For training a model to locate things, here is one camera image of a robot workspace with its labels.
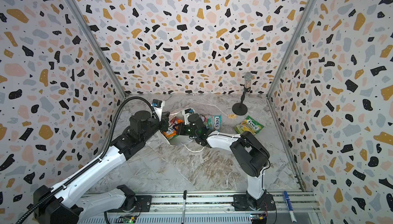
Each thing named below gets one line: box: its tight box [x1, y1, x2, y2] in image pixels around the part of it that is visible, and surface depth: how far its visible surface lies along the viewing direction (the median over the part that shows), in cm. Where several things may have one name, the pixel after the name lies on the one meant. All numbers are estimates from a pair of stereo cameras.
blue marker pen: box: [283, 190, 298, 223], surface depth 74 cm
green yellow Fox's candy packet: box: [234, 115, 265, 136], surface depth 103 cm
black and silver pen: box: [181, 190, 187, 224], surface depth 76 cm
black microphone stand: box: [231, 91, 249, 116], surface depth 115 cm
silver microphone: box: [243, 71, 254, 89], surface depth 90 cm
